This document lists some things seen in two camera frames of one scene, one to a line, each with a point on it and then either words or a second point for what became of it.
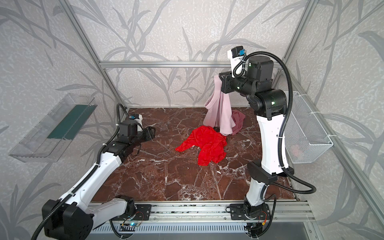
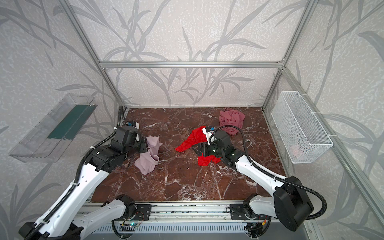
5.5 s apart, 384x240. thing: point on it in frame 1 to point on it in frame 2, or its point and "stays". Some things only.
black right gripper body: x=225 y=82 to x=203 y=150
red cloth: x=211 y=144 stays
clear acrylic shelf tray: x=47 y=140 stays
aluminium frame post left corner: x=77 y=24 stays
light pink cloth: x=218 y=111 to x=148 y=160
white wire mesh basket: x=305 y=139 stays
